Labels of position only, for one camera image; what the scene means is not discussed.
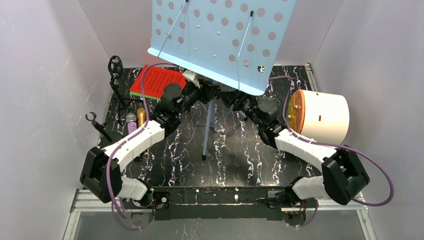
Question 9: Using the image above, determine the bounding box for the red sheet music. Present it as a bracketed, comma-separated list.
[144, 66, 187, 100]

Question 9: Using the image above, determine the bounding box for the green sheet music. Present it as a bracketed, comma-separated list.
[129, 92, 162, 100]

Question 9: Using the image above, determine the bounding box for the gold microphone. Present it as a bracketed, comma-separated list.
[136, 107, 147, 128]

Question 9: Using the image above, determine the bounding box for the grey tripod music stand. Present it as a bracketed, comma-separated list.
[147, 0, 298, 162]

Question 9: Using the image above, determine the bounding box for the purple glitter microphone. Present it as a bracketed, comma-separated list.
[125, 113, 138, 134]

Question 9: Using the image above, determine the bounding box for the black tripod mic stand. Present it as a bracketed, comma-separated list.
[107, 55, 143, 110]

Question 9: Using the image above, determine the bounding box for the black round-base mic stand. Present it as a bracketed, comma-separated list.
[85, 111, 113, 143]

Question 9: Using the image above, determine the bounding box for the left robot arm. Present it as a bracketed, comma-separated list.
[79, 79, 220, 203]

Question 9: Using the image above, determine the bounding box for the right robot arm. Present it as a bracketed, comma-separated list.
[217, 90, 370, 205]

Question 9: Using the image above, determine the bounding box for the white drum orange head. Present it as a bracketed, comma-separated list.
[286, 89, 350, 144]

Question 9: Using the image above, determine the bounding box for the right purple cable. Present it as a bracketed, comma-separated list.
[268, 75, 395, 229]

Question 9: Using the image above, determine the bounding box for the purple cable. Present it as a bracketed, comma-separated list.
[268, 75, 395, 229]
[105, 62, 176, 232]

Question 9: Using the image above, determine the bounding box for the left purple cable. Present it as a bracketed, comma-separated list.
[105, 62, 176, 232]

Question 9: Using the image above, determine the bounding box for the aluminium base frame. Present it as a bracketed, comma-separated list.
[63, 187, 376, 240]

